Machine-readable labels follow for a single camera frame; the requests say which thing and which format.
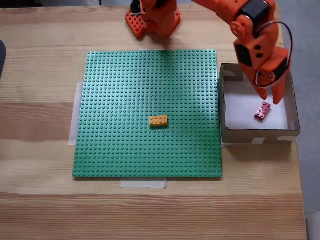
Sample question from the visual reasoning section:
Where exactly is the brown cardboard box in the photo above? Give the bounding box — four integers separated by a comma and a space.
218, 62, 302, 146

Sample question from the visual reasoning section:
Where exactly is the red lego block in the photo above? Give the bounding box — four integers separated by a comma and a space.
254, 101, 273, 123

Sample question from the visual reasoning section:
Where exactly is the white paper sheet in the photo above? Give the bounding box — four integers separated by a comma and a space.
223, 81, 290, 131

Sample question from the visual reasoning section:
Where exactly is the yellow lego block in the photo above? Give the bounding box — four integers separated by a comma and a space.
149, 115, 169, 129

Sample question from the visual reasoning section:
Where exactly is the black table clamp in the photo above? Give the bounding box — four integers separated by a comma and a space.
129, 0, 142, 15

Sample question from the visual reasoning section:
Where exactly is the green lego baseplate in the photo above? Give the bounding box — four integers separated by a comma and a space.
71, 49, 223, 179

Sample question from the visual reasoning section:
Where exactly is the masking tape strip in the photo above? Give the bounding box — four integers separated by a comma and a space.
119, 179, 168, 190
67, 80, 85, 147

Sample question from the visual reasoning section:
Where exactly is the gripper motor cable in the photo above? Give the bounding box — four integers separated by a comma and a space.
254, 21, 294, 89

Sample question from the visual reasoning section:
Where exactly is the black rounded object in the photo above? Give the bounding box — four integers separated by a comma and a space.
0, 39, 8, 82

